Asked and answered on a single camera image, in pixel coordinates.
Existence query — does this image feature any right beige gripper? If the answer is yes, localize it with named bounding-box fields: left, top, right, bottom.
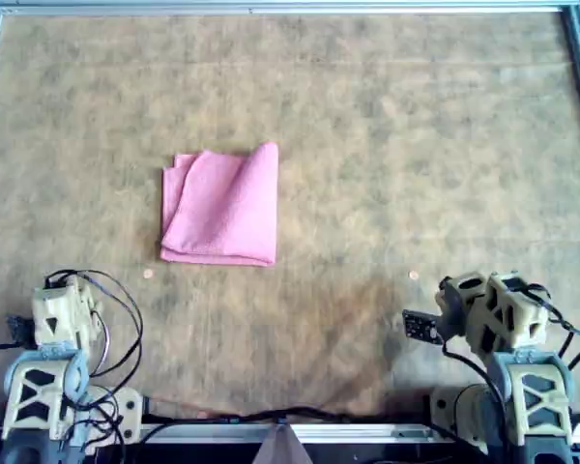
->
left=451, top=270, right=548, bottom=352

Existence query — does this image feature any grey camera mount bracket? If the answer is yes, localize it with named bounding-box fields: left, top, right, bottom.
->
left=436, top=275, right=467, bottom=342

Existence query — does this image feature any left beige gripper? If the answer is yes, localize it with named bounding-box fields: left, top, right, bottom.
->
left=31, top=273, right=103, bottom=347

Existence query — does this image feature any black cable bundle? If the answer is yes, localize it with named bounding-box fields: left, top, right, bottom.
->
left=142, top=405, right=431, bottom=429

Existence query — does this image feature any pink microfibre cloth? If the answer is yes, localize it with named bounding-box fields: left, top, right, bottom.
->
left=159, top=140, right=280, bottom=268

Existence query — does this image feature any small black camera module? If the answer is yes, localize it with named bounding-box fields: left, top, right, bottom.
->
left=4, top=313, right=36, bottom=348

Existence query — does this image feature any brown felt table cover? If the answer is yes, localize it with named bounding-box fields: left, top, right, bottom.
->
left=0, top=12, right=580, bottom=422

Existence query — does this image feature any bare camera circuit board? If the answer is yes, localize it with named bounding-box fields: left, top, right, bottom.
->
left=401, top=308, right=444, bottom=347

